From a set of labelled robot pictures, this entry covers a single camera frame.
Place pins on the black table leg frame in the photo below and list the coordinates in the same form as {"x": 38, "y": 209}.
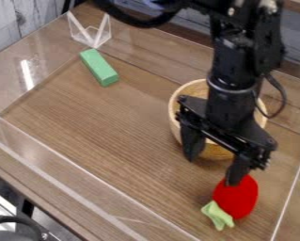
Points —
{"x": 25, "y": 211}

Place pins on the red plush strawberry toy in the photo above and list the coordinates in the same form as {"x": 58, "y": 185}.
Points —
{"x": 233, "y": 202}

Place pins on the light wooden bowl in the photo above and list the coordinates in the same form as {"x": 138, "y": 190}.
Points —
{"x": 225, "y": 143}

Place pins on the clear acrylic corner bracket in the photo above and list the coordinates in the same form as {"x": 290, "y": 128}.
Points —
{"x": 93, "y": 36}

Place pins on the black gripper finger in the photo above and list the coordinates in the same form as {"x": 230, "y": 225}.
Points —
{"x": 238, "y": 169}
{"x": 193, "y": 140}

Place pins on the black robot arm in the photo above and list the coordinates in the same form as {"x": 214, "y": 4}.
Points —
{"x": 245, "y": 28}

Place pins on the green rectangular block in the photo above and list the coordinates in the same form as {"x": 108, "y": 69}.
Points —
{"x": 102, "y": 70}

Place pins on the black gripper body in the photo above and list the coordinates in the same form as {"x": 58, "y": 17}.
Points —
{"x": 226, "y": 112}

